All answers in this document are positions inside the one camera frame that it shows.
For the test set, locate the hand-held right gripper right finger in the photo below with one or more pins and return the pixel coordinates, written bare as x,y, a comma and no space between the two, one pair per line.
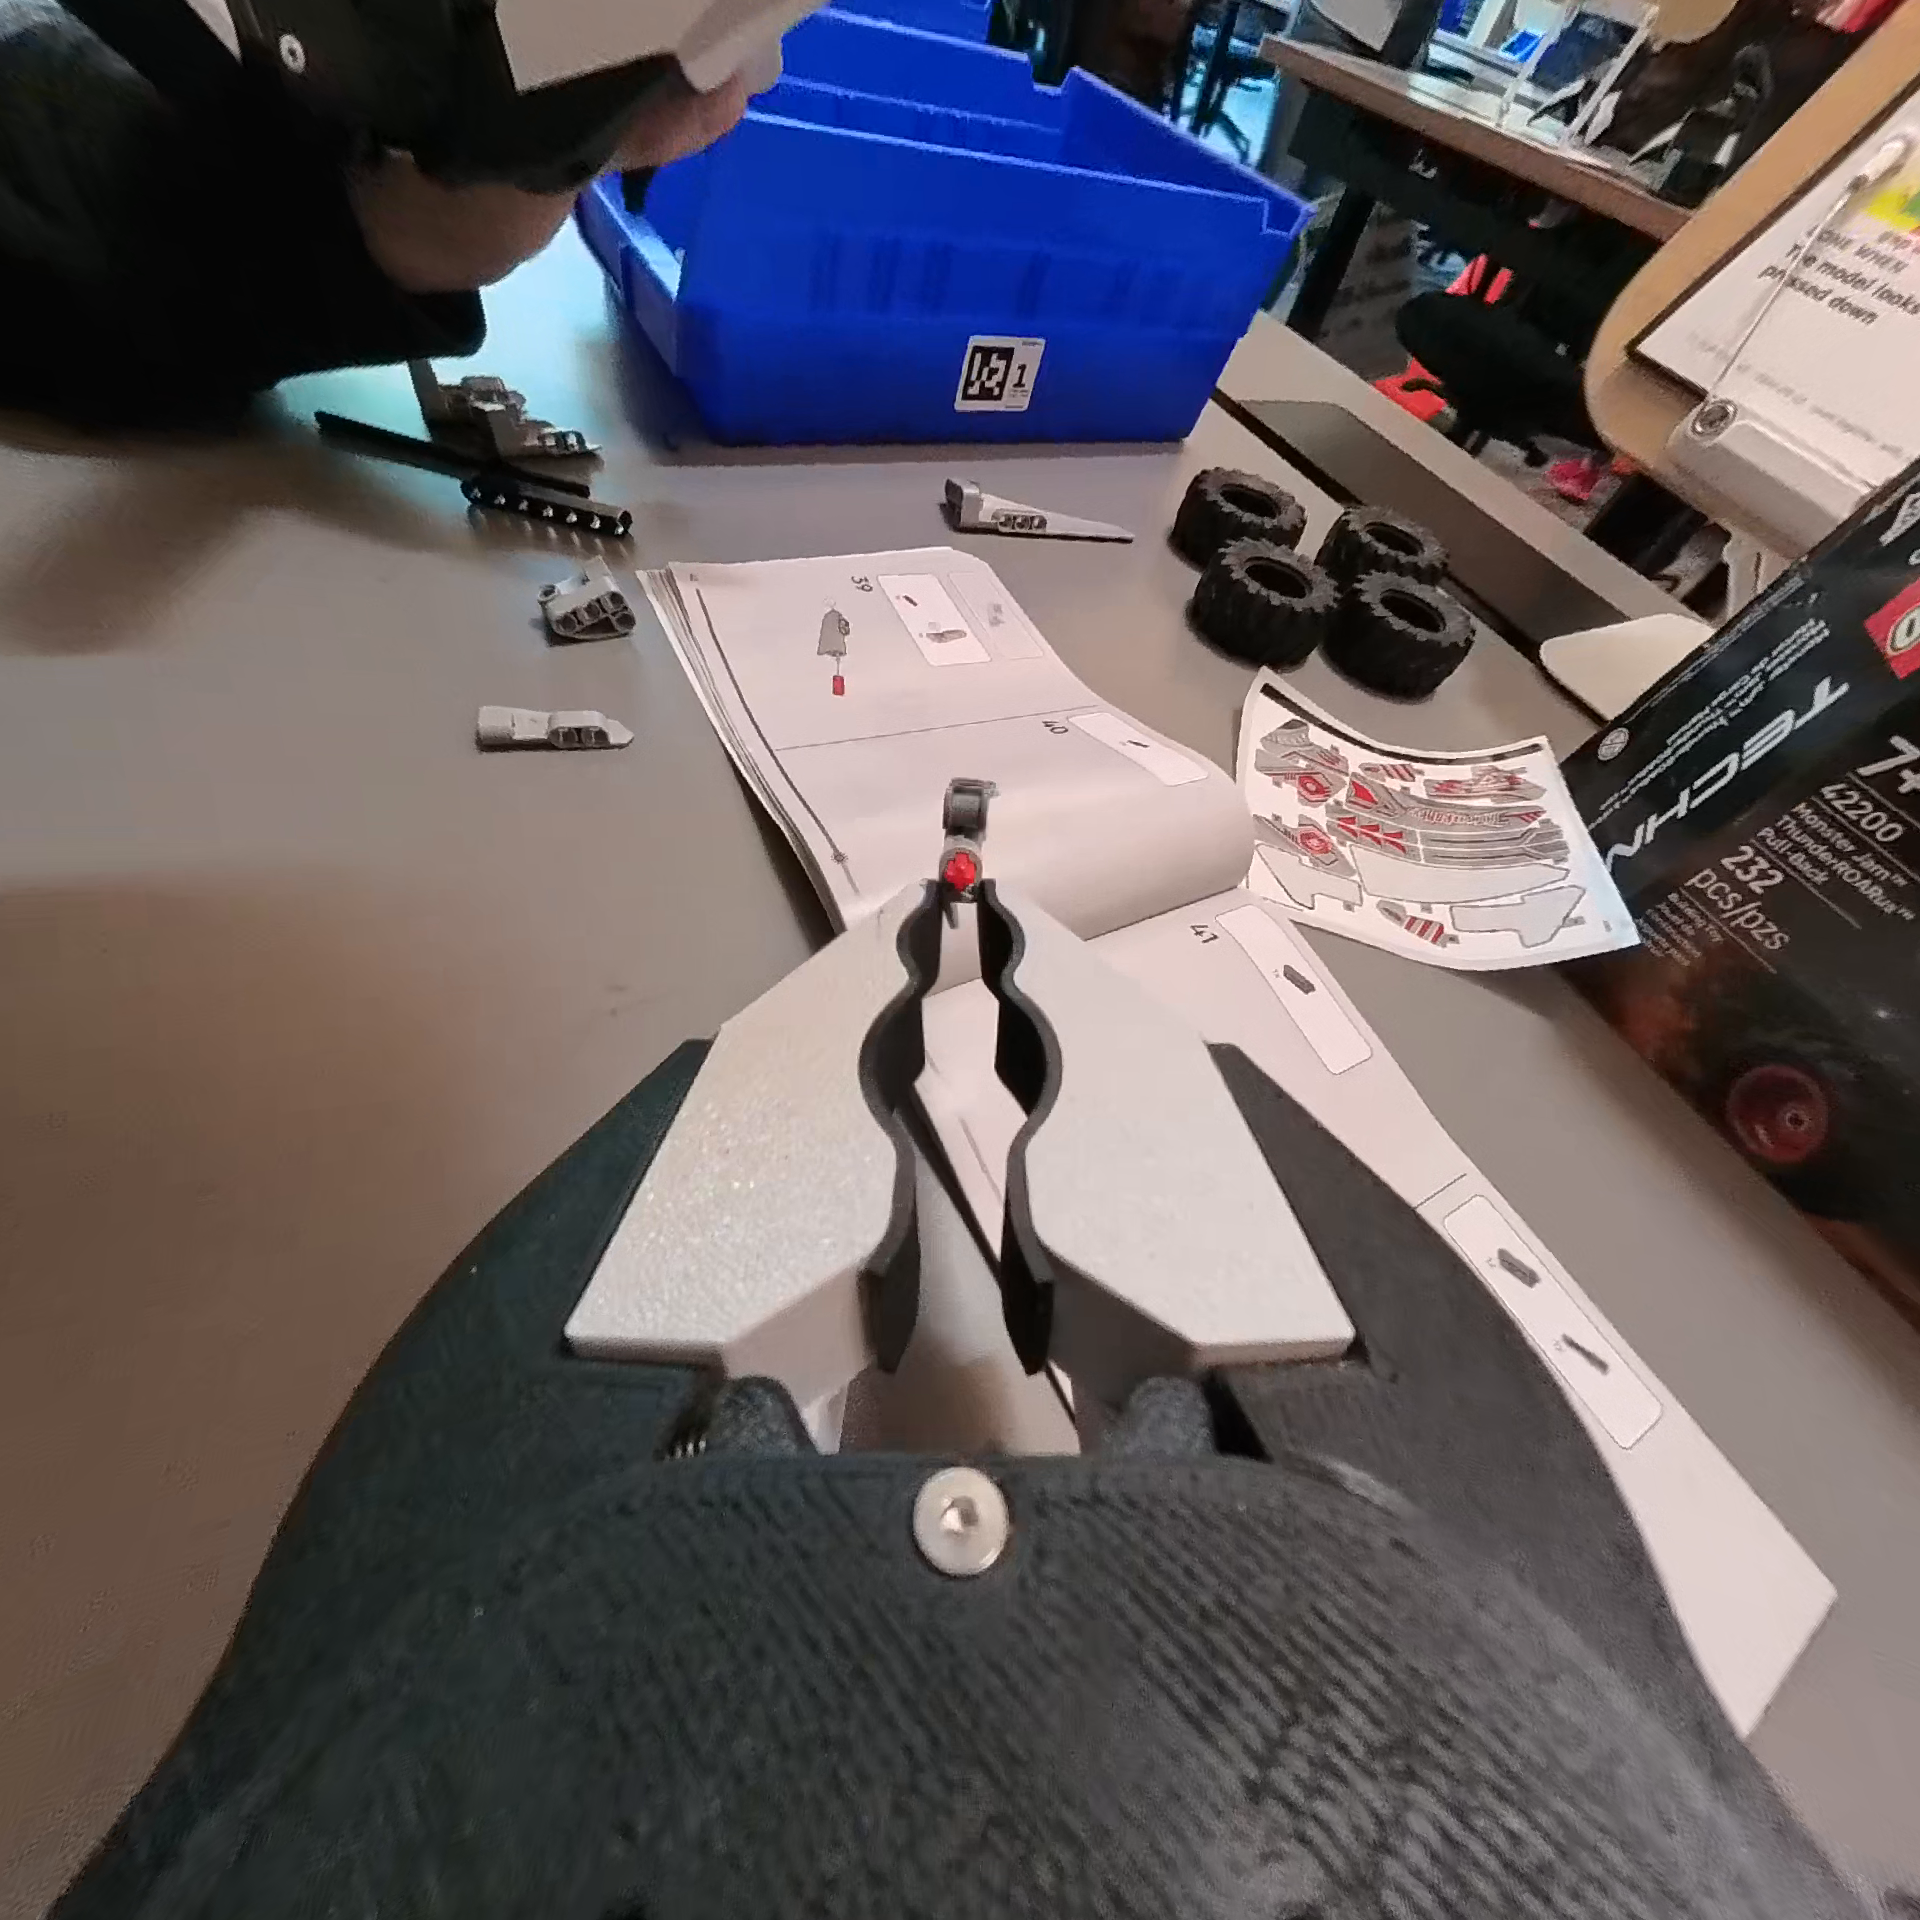
1184,1185

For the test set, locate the blue plastic bin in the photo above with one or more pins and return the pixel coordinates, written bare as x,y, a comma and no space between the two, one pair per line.
902,255

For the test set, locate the black office chair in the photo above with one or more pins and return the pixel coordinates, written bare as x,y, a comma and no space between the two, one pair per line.
1485,345

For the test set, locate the wooden background desk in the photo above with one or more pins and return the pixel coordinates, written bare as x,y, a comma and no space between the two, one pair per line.
1501,135

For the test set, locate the clear acrylic stand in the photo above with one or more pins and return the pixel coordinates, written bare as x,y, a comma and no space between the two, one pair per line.
1590,76

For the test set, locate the person's left hand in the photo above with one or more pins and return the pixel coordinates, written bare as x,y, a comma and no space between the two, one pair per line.
676,129

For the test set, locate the grey angled connector piece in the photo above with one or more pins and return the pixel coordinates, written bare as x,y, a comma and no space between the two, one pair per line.
582,604

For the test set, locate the dark flat desk panel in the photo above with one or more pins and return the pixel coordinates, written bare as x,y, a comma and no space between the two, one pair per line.
1396,465

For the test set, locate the grey brick assembly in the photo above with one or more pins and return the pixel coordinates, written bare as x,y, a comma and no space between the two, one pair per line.
494,412

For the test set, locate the grey desk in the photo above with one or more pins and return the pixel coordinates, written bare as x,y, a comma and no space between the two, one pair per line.
301,902

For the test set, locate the wooden instruction board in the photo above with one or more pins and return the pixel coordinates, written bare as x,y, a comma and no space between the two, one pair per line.
1629,285

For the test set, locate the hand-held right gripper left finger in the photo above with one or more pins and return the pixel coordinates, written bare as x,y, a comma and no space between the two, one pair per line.
734,1185

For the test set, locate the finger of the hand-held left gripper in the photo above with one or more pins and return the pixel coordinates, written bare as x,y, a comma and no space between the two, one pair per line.
629,37

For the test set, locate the black toy set box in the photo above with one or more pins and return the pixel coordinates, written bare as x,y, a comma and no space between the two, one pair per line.
1771,902

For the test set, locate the grey wedge panel piece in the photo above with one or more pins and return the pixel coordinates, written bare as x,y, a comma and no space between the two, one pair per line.
1020,517

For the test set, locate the person's left forearm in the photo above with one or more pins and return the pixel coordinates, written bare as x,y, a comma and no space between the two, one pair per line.
150,270

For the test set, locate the grey flat connector piece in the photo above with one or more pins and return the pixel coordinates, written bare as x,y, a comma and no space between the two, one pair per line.
525,727

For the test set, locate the white stand foot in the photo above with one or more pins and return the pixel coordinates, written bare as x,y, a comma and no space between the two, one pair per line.
1629,669

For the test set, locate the white task sheet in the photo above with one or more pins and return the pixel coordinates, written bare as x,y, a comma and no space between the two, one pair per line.
1845,300

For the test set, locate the grey red sticker sheet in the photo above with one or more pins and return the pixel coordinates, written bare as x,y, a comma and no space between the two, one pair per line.
1424,839

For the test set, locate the small grey connector red pin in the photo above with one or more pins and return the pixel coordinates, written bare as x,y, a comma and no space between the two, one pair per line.
971,811

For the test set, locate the white instruction booklet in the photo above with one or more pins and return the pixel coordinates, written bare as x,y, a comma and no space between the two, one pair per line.
932,720

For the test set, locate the white sheet holder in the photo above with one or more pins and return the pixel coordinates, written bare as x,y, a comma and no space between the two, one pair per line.
1786,480

